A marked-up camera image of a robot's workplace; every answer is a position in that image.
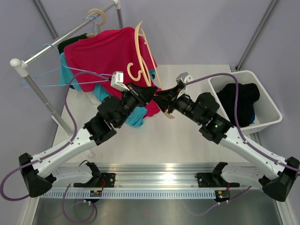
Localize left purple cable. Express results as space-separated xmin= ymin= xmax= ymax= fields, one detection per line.
xmin=0 ymin=71 xmax=113 ymax=202

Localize metal clothes rack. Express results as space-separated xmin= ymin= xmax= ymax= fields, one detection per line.
xmin=9 ymin=0 xmax=124 ymax=139

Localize aluminium mounting rail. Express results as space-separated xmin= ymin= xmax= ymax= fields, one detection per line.
xmin=42 ymin=164 xmax=262 ymax=201

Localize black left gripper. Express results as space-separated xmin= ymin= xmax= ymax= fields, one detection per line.
xmin=115 ymin=82 xmax=157 ymax=128

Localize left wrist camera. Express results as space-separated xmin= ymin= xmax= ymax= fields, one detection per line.
xmin=111 ymin=71 xmax=129 ymax=92

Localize blue t shirt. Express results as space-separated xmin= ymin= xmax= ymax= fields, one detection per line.
xmin=249 ymin=106 xmax=255 ymax=124

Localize rear blue wire hanger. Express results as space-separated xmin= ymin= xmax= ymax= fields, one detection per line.
xmin=86 ymin=14 xmax=100 ymax=36

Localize turquoise t shirt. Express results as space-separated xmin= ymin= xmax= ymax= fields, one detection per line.
xmin=59 ymin=53 xmax=148 ymax=128

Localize black t shirt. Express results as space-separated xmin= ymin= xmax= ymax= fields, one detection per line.
xmin=217 ymin=83 xmax=260 ymax=128

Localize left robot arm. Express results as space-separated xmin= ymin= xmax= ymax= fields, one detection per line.
xmin=19 ymin=83 xmax=157 ymax=197

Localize purple cable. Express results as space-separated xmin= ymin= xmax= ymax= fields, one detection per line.
xmin=0 ymin=71 xmax=113 ymax=202
xmin=184 ymin=72 xmax=300 ymax=174

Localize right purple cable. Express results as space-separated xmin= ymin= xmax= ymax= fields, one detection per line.
xmin=184 ymin=72 xmax=300 ymax=174

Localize wooden hanger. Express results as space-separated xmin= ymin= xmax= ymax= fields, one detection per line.
xmin=86 ymin=8 xmax=107 ymax=38
xmin=127 ymin=21 xmax=176 ymax=120

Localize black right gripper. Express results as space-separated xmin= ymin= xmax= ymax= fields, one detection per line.
xmin=152 ymin=85 xmax=204 ymax=125

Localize light blue wire hanger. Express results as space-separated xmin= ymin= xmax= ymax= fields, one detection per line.
xmin=20 ymin=44 xmax=112 ymax=91

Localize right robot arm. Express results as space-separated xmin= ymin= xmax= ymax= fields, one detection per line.
xmin=153 ymin=85 xmax=300 ymax=202

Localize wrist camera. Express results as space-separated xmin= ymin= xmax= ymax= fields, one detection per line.
xmin=176 ymin=72 xmax=194 ymax=98
xmin=111 ymin=71 xmax=129 ymax=92

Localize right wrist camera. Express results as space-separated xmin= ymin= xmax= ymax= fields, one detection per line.
xmin=176 ymin=72 xmax=194 ymax=98

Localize white plastic basket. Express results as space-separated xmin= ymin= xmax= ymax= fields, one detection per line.
xmin=208 ymin=70 xmax=283 ymax=135

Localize pink t shirt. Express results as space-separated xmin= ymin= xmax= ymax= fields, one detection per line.
xmin=63 ymin=26 xmax=165 ymax=117

